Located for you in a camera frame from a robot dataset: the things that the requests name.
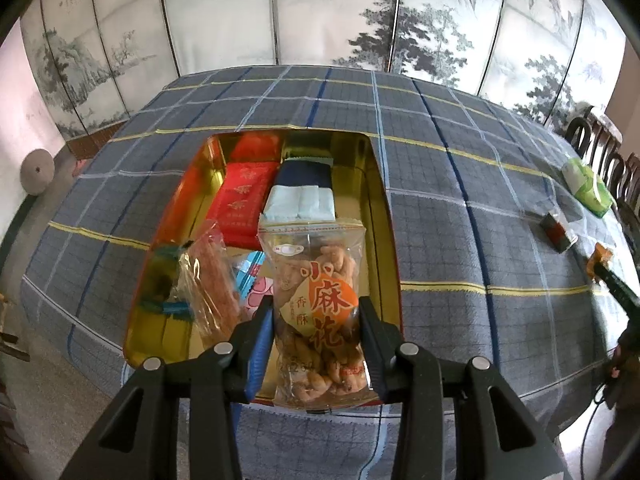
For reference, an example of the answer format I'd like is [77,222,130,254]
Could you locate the clear bag fried dough twists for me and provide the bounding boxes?
[257,219,375,411]

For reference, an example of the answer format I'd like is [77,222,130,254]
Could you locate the round grey stone disc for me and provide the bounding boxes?
[20,148,55,196]

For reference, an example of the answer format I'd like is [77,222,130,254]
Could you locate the navy and pale blue pack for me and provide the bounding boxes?
[262,157,336,223]

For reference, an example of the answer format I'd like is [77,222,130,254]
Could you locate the clear bag orange puffs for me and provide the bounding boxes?
[178,220,250,349]

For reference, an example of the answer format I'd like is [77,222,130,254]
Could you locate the blue-ended clear candy packet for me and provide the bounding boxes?
[138,244,193,322]

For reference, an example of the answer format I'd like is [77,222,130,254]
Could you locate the person's right hand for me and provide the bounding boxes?
[604,326,639,410]

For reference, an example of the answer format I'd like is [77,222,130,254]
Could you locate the grey plaid tablecloth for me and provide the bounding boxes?
[19,64,637,480]

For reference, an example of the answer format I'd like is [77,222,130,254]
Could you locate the painted folding screen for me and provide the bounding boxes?
[20,0,626,140]

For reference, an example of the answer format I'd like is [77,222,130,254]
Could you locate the green tissue pack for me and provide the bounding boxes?
[561,157,614,218]

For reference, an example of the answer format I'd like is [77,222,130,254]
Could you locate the orange snack bag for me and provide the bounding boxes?
[586,243,613,281]

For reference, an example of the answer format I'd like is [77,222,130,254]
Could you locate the teal small snack wrapper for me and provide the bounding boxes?
[232,252,266,301]

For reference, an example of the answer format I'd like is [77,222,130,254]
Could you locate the pink white patterned pack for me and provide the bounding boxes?
[245,276,273,316]

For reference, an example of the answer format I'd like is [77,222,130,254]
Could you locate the red gold-lettered snack pack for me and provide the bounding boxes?
[206,162,279,250]

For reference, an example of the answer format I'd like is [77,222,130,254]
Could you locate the red toffee tin gold interior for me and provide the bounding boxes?
[121,129,404,409]

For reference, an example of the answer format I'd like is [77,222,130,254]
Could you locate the silver red foil snack pack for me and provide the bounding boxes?
[540,209,578,254]

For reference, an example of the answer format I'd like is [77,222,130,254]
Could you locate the dark wooden chair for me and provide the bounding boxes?
[563,103,639,249]

